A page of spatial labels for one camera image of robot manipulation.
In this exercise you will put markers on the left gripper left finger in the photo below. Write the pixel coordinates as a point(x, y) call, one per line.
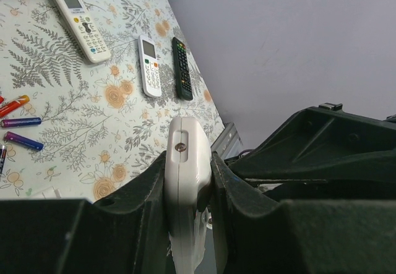
point(124, 232)

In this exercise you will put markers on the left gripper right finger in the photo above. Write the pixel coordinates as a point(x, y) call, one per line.
point(255, 234)

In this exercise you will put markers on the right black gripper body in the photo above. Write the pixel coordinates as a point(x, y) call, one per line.
point(324, 154)

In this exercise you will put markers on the white battery cover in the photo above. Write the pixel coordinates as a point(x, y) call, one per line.
point(47, 194)

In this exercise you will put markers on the white remote control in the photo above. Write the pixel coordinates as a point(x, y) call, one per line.
point(187, 190)

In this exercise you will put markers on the blue AAA battery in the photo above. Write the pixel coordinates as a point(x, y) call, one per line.
point(21, 140)

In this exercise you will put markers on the black TV remote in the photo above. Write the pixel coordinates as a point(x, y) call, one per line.
point(181, 70)

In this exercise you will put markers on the white AC remote right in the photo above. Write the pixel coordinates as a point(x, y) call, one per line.
point(149, 67)

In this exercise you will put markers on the white AC remote near shelf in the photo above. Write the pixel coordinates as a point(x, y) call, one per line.
point(82, 27)

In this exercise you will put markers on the purple AAA battery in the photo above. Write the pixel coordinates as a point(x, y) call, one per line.
point(22, 122)

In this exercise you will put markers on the dark AAA battery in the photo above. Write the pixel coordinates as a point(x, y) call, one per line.
point(3, 154)

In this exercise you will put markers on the floral table mat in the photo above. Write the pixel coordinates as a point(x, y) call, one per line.
point(99, 129)

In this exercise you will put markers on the orange AAA battery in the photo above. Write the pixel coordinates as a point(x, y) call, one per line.
point(13, 105)

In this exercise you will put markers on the aluminium frame rail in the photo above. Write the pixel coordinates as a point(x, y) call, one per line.
point(228, 144)

